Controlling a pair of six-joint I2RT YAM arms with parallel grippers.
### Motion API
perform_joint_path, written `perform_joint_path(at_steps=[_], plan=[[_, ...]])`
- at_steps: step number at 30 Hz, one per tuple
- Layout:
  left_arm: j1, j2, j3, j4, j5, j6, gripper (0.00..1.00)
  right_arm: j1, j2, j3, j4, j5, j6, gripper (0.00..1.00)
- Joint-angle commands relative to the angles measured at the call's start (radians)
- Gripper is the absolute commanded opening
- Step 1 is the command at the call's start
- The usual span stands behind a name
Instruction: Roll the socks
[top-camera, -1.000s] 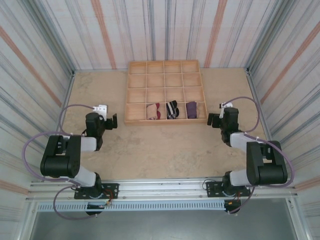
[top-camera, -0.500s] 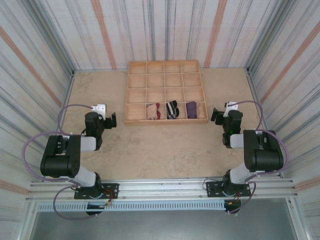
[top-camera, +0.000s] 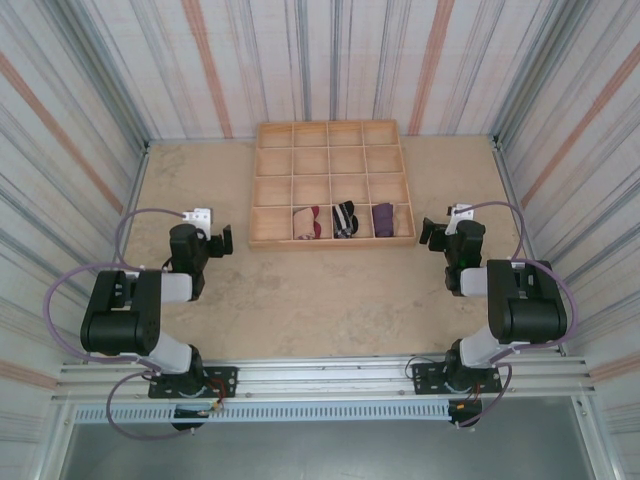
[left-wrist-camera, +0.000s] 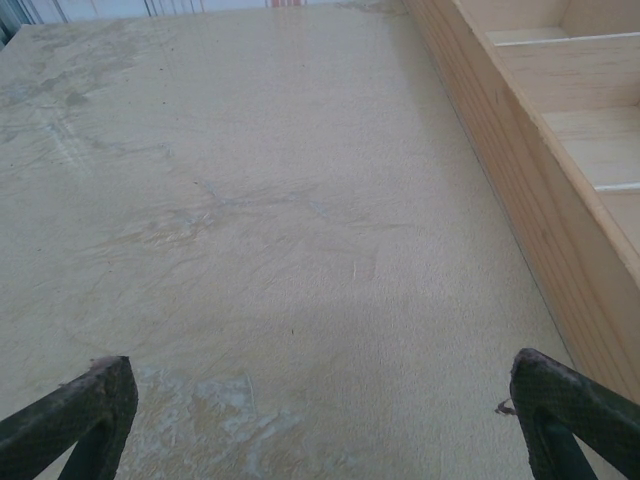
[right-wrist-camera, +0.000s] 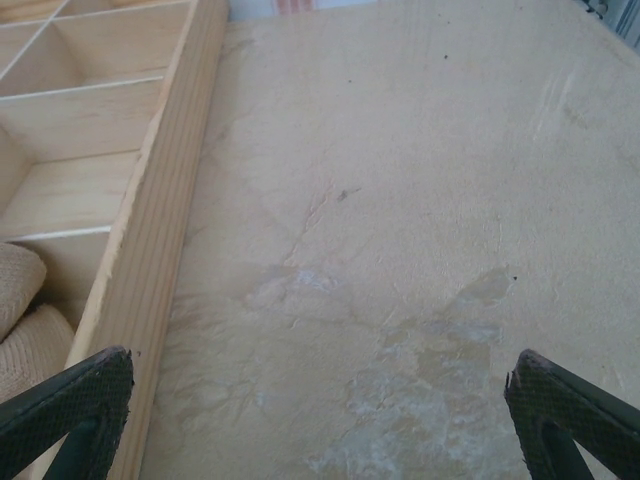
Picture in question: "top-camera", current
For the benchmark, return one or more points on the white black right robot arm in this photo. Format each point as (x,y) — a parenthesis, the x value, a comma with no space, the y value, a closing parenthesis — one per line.
(525,310)

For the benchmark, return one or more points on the purple sock with beige toe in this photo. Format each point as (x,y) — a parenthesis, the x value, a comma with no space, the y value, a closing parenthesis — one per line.
(383,220)

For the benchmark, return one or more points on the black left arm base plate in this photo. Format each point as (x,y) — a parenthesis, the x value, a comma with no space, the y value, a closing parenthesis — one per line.
(225,375)

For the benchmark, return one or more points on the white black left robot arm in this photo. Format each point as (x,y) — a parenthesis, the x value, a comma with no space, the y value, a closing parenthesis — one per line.
(172,289)

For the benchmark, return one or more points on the black white striped sock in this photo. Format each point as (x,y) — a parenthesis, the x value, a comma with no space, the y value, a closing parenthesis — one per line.
(345,220)

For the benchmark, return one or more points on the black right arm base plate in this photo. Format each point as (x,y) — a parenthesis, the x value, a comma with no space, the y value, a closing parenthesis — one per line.
(425,375)

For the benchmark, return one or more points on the aluminium table side rail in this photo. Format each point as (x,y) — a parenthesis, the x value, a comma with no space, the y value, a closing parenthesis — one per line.
(508,180)
(138,180)

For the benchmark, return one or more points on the wooden compartment tray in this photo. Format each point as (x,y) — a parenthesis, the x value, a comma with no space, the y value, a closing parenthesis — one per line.
(345,165)

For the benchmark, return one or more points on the aluminium mounting rail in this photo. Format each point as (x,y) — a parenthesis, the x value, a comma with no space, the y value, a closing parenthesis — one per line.
(325,380)

